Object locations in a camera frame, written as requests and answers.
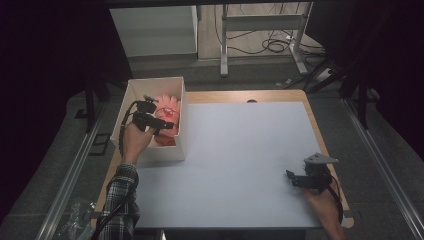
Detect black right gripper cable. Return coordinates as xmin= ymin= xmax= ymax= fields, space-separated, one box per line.
xmin=327 ymin=174 xmax=345 ymax=225

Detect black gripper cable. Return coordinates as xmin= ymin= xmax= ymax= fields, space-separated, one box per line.
xmin=327 ymin=174 xmax=345 ymax=225
xmin=118 ymin=99 xmax=139 ymax=158

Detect person's left hand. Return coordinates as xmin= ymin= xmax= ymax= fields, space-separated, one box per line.
xmin=120 ymin=121 xmax=156 ymax=165

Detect black floor cables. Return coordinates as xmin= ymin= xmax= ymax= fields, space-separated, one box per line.
xmin=229 ymin=29 xmax=326 ymax=57

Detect person's right hand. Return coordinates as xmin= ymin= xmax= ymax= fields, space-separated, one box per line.
xmin=303 ymin=188 xmax=341 ymax=223

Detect white metal desk frame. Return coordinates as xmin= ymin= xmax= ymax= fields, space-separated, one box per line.
xmin=219 ymin=1 xmax=315 ymax=78

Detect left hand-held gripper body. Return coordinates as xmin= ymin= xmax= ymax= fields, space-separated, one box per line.
xmin=131 ymin=94 xmax=160 ymax=133

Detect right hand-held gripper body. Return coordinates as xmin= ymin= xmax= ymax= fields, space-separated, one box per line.
xmin=303 ymin=152 xmax=340 ymax=194

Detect pale blue table mat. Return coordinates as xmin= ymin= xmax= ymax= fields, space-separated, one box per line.
xmin=134 ymin=101 xmax=323 ymax=230

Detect white cardboard box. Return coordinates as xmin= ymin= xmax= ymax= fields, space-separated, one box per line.
xmin=109 ymin=76 xmax=188 ymax=165

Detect black metal stand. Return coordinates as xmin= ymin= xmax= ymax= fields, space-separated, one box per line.
xmin=74 ymin=77 xmax=112 ymax=134

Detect black floor frame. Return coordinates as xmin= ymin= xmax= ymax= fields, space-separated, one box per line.
xmin=88 ymin=132 xmax=112 ymax=157

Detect black tripod legs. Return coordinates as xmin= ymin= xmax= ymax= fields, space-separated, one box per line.
xmin=305 ymin=55 xmax=349 ymax=95

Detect white power strip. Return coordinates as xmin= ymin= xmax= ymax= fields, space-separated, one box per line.
xmin=315 ymin=67 xmax=332 ymax=83

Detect clear plastic bag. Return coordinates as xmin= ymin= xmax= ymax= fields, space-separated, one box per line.
xmin=54 ymin=197 xmax=98 ymax=240

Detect aluminium floor rail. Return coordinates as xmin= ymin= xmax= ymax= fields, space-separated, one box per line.
xmin=342 ymin=97 xmax=424 ymax=240
xmin=35 ymin=101 xmax=108 ymax=240

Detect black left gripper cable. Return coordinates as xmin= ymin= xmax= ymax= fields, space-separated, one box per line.
xmin=118 ymin=99 xmax=139 ymax=158

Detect white cabinet panel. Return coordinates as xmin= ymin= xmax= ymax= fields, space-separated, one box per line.
xmin=109 ymin=5 xmax=199 ymax=58

